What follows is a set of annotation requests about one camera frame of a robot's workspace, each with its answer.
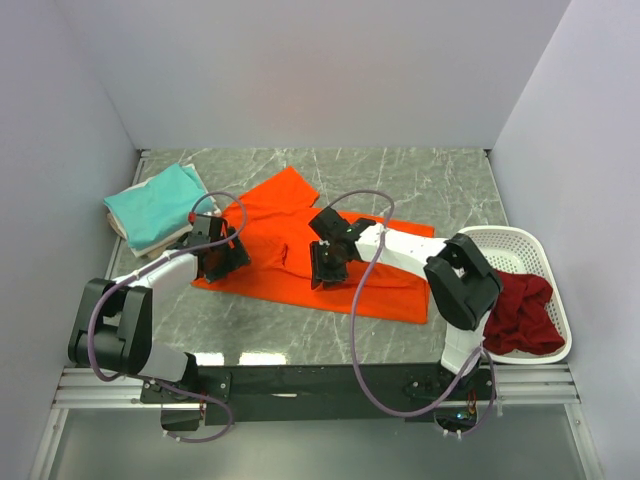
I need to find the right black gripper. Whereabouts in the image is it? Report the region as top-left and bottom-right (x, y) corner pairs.
(309, 241), (349, 290)

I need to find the orange t-shirt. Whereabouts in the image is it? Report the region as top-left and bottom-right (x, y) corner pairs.
(192, 167), (430, 325)

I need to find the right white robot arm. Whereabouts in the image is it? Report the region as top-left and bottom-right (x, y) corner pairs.
(309, 207), (503, 399)

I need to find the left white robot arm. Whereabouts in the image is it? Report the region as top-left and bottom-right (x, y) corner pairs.
(67, 212), (250, 402)

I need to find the folded beige t-shirt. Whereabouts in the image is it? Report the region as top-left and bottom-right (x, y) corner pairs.
(106, 213), (185, 258)

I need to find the folded white t-shirt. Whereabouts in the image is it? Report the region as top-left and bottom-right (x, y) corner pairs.
(127, 164), (219, 259)

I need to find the folded teal t-shirt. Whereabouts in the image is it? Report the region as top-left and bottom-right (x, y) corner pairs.
(103, 164), (217, 249)

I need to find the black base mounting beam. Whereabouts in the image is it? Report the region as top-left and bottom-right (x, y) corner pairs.
(140, 363), (492, 431)

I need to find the white perforated plastic basket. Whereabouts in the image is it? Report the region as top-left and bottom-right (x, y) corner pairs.
(461, 225), (573, 365)

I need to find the dark red t-shirt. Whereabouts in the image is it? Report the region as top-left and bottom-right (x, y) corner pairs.
(484, 271), (565, 355)

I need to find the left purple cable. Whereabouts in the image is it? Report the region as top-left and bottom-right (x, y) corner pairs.
(87, 192), (249, 445)

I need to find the aluminium frame rail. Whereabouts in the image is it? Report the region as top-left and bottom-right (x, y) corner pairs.
(27, 149), (149, 480)

